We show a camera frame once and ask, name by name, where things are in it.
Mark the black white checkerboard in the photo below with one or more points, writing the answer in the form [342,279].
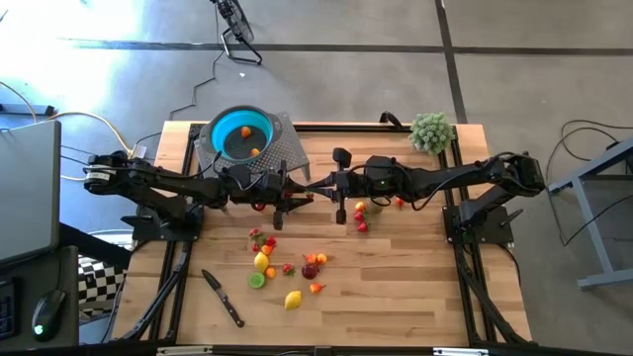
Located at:
[96,284]

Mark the orange red toy tomato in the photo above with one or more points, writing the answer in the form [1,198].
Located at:
[399,202]

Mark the yellow orange toy peach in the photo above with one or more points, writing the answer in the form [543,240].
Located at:
[360,206]

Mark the green potted plant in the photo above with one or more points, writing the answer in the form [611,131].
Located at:
[431,132]

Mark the gray perforated metal riser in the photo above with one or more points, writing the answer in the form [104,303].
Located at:
[292,153]

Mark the silver bracket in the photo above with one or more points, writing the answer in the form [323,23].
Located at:
[183,351]
[460,352]

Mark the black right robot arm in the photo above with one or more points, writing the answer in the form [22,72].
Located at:
[445,180]

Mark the black floor fan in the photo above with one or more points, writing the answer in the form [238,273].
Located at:
[242,29]

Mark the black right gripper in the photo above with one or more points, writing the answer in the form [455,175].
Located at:
[353,184]

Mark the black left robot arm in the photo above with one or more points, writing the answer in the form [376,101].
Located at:
[148,180]

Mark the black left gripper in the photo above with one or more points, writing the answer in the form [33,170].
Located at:
[269,190]

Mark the gray metal table frame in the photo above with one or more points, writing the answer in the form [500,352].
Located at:
[605,278]

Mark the black kitchen knife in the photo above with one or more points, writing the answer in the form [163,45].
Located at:
[222,298]

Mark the yellow toy lemon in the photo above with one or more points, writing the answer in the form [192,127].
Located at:
[261,261]
[293,300]

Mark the black keyboard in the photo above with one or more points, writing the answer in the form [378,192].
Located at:
[7,309]

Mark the dark desk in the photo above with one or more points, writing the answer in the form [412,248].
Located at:
[71,296]

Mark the olive green toy fruit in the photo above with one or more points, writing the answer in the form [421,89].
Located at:
[375,208]

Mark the blue collapsible colander bowl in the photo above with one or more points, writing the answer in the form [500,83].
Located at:
[222,128]

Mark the black computer mouse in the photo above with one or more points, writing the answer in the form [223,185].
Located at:
[48,315]

